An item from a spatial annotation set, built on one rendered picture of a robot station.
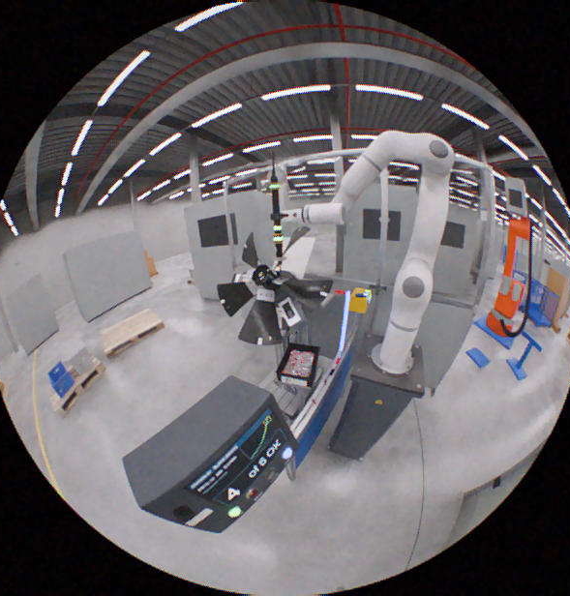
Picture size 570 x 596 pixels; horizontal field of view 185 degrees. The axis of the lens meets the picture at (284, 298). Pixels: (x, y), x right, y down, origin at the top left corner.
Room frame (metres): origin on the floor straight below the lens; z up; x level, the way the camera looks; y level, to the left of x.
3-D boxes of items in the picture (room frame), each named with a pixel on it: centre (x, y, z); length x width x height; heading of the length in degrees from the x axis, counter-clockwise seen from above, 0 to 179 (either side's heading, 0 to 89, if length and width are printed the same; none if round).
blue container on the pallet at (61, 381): (0.41, 3.28, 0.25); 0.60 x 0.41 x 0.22; 78
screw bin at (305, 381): (0.59, -0.05, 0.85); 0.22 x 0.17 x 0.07; 160
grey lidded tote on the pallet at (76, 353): (0.90, 3.17, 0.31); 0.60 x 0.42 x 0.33; 78
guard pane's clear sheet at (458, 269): (1.43, -0.42, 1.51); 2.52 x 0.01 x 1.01; 54
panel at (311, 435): (0.55, -0.22, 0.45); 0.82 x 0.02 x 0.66; 144
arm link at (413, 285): (0.43, -0.42, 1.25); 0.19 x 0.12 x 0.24; 136
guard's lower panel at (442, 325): (1.43, -0.42, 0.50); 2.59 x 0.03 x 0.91; 54
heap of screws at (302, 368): (0.59, -0.05, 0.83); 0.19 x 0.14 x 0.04; 160
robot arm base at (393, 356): (0.46, -0.44, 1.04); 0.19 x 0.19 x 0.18
